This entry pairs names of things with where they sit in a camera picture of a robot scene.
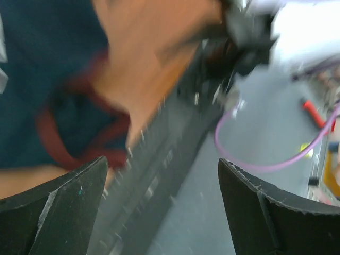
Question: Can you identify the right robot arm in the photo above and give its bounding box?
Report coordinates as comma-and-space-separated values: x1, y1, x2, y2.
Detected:
223, 1, 339, 80

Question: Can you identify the navy tank top red trim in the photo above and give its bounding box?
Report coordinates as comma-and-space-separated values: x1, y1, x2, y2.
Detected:
1, 1, 130, 170

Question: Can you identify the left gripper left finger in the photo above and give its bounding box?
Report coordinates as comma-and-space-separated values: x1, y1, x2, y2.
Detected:
1, 156, 108, 255

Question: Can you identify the red handled tool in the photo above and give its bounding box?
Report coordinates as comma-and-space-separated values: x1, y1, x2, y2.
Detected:
300, 98, 326, 130

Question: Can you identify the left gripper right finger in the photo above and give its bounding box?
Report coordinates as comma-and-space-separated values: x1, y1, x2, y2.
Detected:
218, 159, 339, 255

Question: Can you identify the black mounting base plate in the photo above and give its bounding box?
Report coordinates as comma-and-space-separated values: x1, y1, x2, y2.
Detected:
88, 40, 224, 254

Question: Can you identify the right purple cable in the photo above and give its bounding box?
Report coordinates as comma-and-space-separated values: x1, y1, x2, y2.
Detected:
214, 105, 340, 174

